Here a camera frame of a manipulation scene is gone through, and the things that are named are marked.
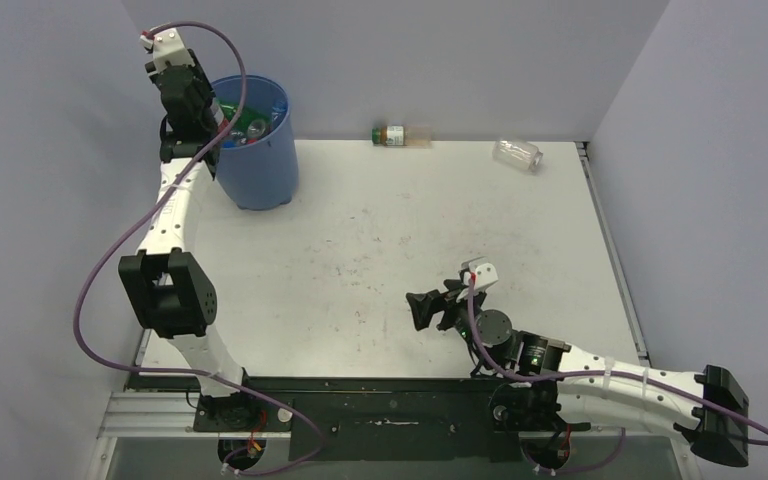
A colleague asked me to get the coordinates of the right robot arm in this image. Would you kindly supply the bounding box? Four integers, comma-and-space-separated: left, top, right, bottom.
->
405, 271, 750, 468

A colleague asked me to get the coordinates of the clear plastic jar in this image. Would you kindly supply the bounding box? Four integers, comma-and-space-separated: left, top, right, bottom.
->
492, 139, 543, 173

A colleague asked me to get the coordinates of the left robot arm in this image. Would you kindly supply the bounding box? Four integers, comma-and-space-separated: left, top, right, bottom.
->
118, 47, 263, 431

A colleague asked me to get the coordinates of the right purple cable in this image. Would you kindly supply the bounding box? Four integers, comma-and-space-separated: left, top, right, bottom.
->
465, 271, 768, 448

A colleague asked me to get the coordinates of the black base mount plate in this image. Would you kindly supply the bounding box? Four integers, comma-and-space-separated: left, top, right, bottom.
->
137, 377, 591, 462

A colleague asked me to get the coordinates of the green cap brown bottle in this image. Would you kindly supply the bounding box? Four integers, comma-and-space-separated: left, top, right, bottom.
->
370, 125, 432, 148

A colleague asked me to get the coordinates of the blue label crushed bottle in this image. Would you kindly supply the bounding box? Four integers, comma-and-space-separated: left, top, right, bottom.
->
271, 99, 288, 125

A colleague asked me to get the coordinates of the green plastic bottle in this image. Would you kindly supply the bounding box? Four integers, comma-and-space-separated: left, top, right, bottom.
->
219, 102, 271, 138

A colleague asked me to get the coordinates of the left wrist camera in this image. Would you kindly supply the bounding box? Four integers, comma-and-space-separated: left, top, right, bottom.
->
140, 28, 194, 70

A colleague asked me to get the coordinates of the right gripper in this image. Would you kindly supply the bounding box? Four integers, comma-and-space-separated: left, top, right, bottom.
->
407, 279, 498, 370

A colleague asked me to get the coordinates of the blue plastic bin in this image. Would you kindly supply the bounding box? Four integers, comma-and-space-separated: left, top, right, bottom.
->
213, 75, 299, 211

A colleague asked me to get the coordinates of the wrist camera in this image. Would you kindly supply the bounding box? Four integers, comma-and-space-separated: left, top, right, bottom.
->
460, 257, 499, 291
140, 28, 194, 70

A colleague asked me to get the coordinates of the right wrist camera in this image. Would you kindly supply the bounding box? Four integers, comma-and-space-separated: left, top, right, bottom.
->
460, 257, 499, 291

